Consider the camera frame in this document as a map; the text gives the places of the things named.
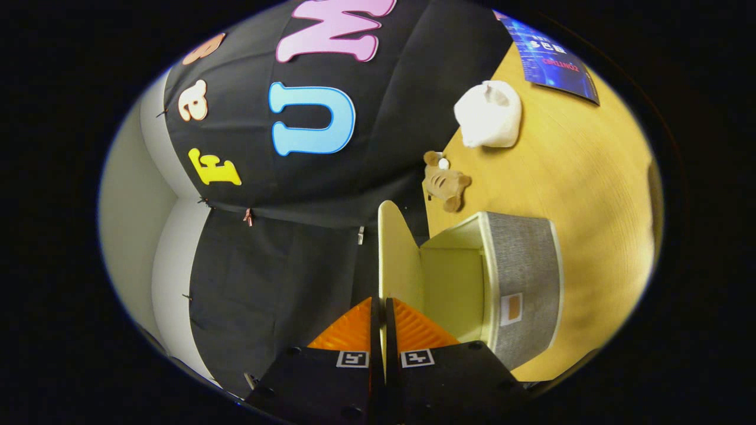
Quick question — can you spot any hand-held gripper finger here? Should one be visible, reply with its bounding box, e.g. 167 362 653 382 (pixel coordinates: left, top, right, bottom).
385 296 530 425
245 296 386 425

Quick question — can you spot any grey fabric storage box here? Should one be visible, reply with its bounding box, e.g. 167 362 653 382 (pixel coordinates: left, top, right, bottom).
377 200 565 372

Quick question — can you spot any black backdrop cloth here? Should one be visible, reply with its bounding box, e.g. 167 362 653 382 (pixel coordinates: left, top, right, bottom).
162 0 514 397

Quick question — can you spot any brown striped plush toy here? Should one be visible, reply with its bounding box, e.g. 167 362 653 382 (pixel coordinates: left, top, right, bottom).
422 151 473 213

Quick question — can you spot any white plush toy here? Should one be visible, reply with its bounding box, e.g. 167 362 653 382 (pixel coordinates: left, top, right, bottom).
454 80 523 148

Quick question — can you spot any blue book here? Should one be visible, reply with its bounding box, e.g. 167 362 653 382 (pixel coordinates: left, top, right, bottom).
495 11 601 107

